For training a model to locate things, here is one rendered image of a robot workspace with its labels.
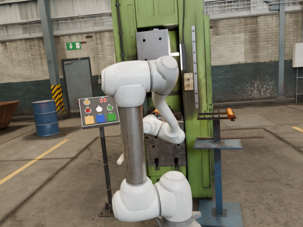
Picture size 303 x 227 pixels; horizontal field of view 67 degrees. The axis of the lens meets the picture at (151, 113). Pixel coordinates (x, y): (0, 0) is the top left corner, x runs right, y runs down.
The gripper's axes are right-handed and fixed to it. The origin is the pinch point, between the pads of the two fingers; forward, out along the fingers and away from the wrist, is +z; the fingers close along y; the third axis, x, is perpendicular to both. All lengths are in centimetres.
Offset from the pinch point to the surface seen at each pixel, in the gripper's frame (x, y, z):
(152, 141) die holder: -33, -9, 38
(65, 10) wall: 265, -370, 646
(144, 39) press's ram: 63, -9, 46
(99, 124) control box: -11, -54, 22
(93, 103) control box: 8, -61, 29
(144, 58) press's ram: 46, -10, 45
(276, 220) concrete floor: -106, 99, 20
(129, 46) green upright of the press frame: 59, -27, 59
